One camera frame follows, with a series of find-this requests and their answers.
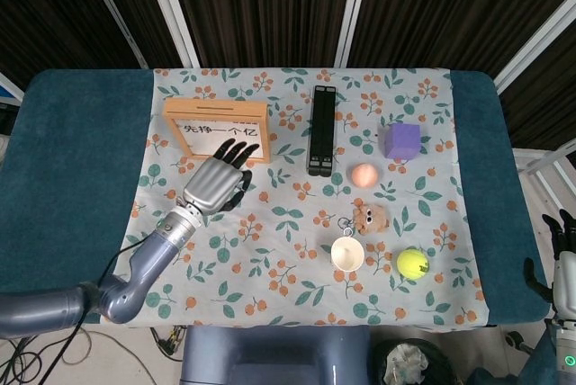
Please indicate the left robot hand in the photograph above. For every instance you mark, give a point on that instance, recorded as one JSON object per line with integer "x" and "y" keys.
{"x": 211, "y": 187}

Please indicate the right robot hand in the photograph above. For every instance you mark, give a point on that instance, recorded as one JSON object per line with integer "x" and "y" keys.
{"x": 567, "y": 283}

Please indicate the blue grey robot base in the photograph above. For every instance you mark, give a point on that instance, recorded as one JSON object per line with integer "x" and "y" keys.
{"x": 274, "y": 358}

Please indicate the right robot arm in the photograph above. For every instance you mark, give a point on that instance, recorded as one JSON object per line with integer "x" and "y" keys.
{"x": 564, "y": 355}

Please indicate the floral printed tablecloth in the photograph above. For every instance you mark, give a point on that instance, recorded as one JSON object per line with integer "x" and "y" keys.
{"x": 279, "y": 245}

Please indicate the black rectangular bar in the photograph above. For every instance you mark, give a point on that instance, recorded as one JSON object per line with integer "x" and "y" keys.
{"x": 321, "y": 133}

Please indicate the teal table cover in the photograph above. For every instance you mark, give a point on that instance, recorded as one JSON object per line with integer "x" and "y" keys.
{"x": 81, "y": 155}

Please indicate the white paper cup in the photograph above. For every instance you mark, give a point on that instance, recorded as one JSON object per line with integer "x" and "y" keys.
{"x": 347, "y": 253}

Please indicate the peach coloured ball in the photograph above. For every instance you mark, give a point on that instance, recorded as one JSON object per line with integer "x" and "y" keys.
{"x": 364, "y": 175}

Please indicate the yellow tennis ball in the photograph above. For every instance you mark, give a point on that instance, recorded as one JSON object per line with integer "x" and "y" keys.
{"x": 412, "y": 262}

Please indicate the black power plugs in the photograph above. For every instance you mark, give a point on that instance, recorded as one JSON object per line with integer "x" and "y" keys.
{"x": 168, "y": 342}

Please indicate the black trash bin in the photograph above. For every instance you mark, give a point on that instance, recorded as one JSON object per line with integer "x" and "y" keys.
{"x": 411, "y": 364}

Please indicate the dark slatted partition panel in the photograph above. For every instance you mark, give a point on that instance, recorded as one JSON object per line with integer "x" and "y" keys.
{"x": 450, "y": 7}
{"x": 265, "y": 7}
{"x": 54, "y": 7}

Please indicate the purple foam cube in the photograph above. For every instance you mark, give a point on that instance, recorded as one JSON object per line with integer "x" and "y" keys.
{"x": 402, "y": 142}

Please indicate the white blue board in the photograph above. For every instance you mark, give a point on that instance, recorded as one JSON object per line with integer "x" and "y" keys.
{"x": 9, "y": 90}

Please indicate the wooden coin box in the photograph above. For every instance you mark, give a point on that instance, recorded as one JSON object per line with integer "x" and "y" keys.
{"x": 216, "y": 110}

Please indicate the white metal frame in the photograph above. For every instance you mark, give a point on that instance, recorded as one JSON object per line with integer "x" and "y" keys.
{"x": 544, "y": 160}

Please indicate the white partition post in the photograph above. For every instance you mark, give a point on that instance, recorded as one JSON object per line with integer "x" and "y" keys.
{"x": 168, "y": 7}
{"x": 355, "y": 2}
{"x": 535, "y": 43}

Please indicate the thin grey partition post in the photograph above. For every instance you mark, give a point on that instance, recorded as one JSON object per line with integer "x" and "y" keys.
{"x": 112, "y": 11}

